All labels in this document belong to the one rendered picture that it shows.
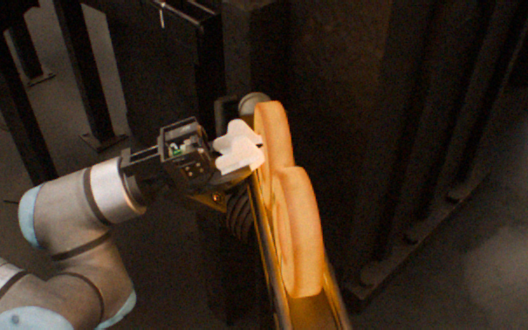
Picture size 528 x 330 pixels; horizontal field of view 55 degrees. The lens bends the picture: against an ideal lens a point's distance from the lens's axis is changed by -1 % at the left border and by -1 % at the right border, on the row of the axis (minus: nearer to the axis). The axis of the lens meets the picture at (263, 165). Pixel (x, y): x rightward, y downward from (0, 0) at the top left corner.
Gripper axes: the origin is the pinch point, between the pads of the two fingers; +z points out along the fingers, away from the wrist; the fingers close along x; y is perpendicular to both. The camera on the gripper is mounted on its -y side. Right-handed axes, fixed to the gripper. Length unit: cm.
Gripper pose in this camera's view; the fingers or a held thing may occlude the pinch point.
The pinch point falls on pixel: (271, 147)
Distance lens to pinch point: 72.5
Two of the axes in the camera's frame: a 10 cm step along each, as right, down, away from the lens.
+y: -3.0, -6.5, -6.9
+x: -1.6, -6.8, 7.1
